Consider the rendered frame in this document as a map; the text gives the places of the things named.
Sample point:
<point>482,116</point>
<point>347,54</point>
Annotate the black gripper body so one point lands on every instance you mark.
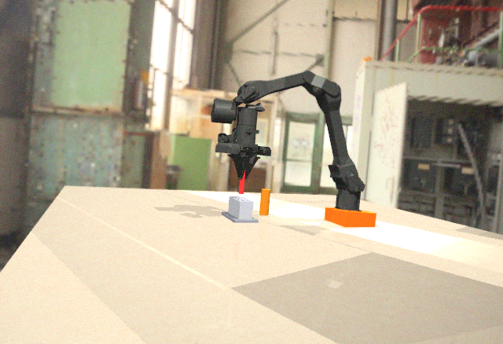
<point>245,138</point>

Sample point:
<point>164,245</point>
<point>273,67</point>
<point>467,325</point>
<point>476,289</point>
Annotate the red peg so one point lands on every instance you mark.
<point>241,187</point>

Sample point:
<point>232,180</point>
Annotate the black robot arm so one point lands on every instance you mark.
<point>328,95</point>

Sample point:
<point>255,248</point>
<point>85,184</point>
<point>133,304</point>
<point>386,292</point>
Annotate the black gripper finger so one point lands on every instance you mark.
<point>251,162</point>
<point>240,164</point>

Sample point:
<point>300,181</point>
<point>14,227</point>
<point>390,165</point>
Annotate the orange cylinder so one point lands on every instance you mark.
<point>264,202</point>

